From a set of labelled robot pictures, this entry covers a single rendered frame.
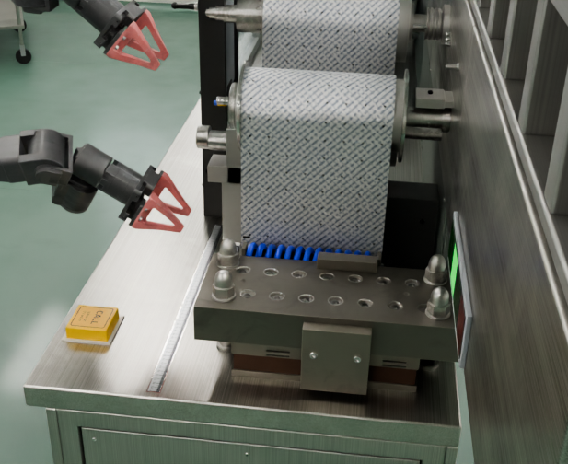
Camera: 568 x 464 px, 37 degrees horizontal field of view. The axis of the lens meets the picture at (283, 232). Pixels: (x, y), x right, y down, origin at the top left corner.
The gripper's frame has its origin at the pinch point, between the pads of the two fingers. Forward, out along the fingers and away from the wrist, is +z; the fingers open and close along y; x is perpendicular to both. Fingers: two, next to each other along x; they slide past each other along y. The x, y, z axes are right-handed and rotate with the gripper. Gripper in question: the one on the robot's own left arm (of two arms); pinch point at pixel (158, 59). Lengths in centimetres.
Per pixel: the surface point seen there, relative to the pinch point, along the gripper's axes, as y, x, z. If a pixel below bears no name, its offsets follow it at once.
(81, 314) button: 16.8, -37.1, 17.0
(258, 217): 7.8, -6.7, 28.6
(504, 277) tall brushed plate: 67, 32, 35
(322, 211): 7.8, 1.7, 35.4
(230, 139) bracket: 0.7, -2.2, 17.3
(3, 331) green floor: -100, -155, 16
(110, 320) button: 17.8, -33.7, 21.2
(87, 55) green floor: -418, -199, -45
